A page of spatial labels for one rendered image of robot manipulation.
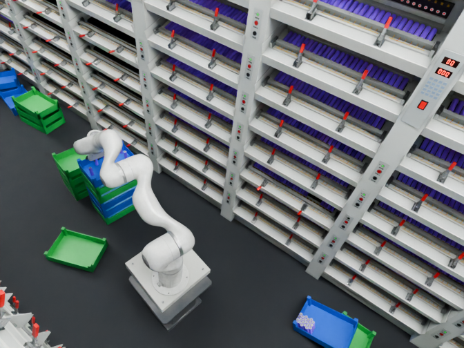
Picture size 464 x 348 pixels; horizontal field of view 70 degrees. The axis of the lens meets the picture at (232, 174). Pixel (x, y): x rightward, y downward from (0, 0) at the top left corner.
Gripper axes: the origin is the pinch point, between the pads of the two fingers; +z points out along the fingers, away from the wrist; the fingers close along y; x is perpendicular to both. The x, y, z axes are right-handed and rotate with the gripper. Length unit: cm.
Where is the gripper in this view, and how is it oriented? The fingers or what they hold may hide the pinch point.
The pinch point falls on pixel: (95, 157)
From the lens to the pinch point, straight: 217.9
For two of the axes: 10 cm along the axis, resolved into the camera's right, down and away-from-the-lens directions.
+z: -3.6, 3.1, 8.8
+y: 7.8, -4.1, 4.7
